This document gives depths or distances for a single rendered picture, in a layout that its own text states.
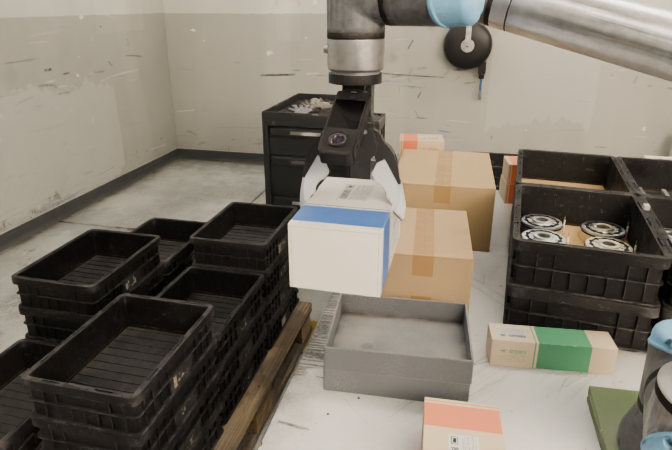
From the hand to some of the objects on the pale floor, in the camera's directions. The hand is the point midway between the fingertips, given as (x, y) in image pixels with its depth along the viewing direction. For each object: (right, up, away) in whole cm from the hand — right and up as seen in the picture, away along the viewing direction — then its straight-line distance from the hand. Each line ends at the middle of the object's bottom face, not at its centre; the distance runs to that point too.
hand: (350, 218), depth 76 cm
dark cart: (-10, -31, +240) cm, 242 cm away
